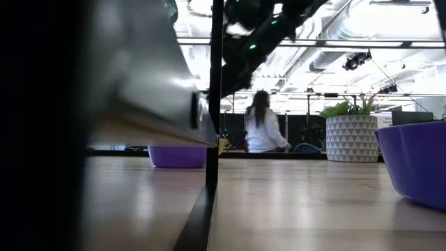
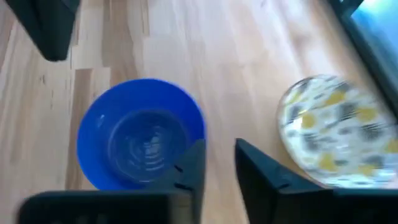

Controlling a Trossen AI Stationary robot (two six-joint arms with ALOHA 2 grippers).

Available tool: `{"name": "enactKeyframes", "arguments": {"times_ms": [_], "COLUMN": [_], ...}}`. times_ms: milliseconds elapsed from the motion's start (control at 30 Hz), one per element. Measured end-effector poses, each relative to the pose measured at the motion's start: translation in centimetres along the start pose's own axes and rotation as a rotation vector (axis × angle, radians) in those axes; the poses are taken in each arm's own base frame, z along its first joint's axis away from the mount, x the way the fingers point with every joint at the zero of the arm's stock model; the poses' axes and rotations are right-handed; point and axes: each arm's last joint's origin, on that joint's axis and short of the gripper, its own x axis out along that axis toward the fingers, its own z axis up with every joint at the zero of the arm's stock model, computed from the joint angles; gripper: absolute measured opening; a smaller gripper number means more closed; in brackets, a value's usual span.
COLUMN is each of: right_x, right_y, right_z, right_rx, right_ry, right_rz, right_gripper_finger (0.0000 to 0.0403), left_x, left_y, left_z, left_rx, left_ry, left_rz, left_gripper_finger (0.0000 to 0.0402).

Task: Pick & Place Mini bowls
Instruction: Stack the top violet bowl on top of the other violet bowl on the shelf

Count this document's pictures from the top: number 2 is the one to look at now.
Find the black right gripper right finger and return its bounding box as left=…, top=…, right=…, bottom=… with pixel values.
left=235, top=138, right=398, bottom=224

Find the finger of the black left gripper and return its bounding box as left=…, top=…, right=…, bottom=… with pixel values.
left=4, top=0, right=82, bottom=62

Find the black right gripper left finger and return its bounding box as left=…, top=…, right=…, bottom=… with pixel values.
left=18, top=139, right=206, bottom=224

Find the purple plastic bowl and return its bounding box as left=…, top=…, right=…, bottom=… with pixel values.
left=76, top=77, right=206, bottom=191

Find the yellow pear-print ceramic bowl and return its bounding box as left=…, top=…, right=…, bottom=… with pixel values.
left=276, top=73, right=398, bottom=190

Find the black metal table frame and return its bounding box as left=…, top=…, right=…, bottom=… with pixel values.
left=329, top=0, right=398, bottom=119

